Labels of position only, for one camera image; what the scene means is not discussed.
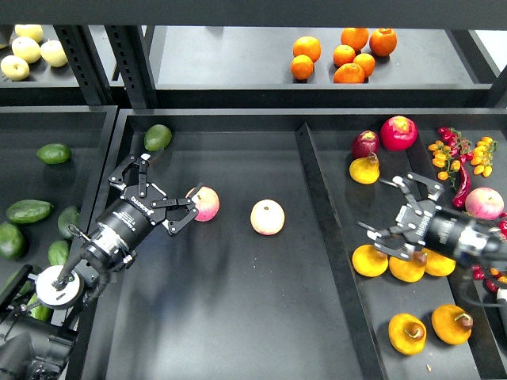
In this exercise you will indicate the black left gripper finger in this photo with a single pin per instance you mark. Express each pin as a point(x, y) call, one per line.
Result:
point(174, 214)
point(132, 171)

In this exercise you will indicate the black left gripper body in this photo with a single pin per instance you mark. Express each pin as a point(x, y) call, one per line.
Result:
point(129, 219)

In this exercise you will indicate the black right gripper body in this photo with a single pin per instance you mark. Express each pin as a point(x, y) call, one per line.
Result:
point(448, 232)

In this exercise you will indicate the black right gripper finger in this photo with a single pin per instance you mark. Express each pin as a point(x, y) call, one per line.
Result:
point(417, 190)
point(392, 241)

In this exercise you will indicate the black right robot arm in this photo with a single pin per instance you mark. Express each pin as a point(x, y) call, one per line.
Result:
point(499, 263)

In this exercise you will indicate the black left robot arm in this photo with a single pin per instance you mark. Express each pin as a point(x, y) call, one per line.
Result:
point(33, 349)

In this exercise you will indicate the dark green avocado small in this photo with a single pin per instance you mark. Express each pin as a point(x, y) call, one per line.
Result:
point(69, 216)

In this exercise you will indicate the green avocado at tray corner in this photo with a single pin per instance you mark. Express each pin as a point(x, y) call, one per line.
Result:
point(157, 137)

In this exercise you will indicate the dark avocado at edge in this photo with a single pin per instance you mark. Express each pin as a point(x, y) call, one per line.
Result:
point(12, 241)

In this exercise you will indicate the pink red apple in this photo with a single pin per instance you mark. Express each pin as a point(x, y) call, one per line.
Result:
point(207, 204)

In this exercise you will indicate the red chili pepper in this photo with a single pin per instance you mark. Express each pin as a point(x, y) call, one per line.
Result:
point(462, 192)

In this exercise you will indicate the pink apple right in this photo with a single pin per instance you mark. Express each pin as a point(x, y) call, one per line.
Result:
point(484, 203)

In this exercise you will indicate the bright red apple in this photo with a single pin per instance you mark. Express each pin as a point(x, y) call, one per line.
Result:
point(398, 133)

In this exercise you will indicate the cherry tomato cluster upper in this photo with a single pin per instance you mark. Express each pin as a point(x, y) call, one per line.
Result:
point(453, 154)

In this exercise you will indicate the cherry tomato cluster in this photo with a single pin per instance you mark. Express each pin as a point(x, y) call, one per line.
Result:
point(493, 279)
point(453, 154)

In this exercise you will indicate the black left tray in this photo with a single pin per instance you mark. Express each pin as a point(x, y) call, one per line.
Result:
point(24, 130)

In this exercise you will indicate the black tray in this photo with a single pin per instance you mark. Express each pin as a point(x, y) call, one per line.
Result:
point(221, 301)
point(24, 130)

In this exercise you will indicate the dark red apple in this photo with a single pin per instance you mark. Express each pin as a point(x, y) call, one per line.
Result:
point(365, 143)

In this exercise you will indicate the cherry tomato cluster lower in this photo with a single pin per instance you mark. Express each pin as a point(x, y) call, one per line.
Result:
point(493, 279)

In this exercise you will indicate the pale pink apple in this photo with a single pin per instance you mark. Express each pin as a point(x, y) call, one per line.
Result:
point(267, 217)

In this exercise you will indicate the black centre tray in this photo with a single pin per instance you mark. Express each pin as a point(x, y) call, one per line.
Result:
point(221, 301)

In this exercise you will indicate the black tray divider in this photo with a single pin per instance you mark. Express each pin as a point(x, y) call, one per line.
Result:
point(360, 329)

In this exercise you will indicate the black perforated post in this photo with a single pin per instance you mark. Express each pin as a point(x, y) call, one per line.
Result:
point(84, 60)
point(132, 60)

